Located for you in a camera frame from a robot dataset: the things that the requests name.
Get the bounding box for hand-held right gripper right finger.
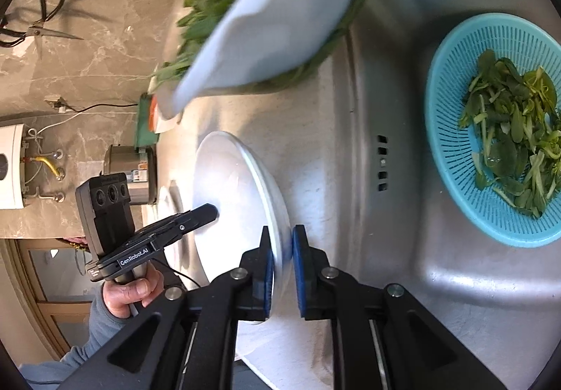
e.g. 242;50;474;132
291;224;505;390

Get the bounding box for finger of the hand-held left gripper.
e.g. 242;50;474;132
176;203;219;238

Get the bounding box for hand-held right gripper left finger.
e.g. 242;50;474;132
57;225;275;390

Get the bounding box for large white plate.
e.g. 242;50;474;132
192;131;292;325

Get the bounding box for white bowl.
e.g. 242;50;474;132
154;88;181;134

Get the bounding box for small white plate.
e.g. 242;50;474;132
169;0;362;121

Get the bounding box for person's left forearm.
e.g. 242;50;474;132
18;294;132;390

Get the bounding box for person's left hand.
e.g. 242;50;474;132
102;261;164;318

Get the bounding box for stainless steel pot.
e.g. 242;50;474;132
103;144;158;207

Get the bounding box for stainless steel sink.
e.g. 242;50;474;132
331;0;561;390

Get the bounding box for wooden framed door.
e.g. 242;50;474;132
0;239;106;356

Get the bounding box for white water heater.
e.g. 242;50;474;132
0;122;28;210

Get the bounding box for kitchen scissors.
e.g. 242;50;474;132
0;0;85;50

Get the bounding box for leafy greens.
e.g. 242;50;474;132
149;0;386;93
458;49;561;219

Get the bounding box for blue plastic colander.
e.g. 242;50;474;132
424;12;561;248

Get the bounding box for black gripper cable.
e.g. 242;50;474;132
161;258;203;291

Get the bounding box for yellow hose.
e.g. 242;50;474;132
31;155;62;178

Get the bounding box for white cable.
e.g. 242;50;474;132
26;109;137;142

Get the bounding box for black power cable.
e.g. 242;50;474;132
65;102;140;114

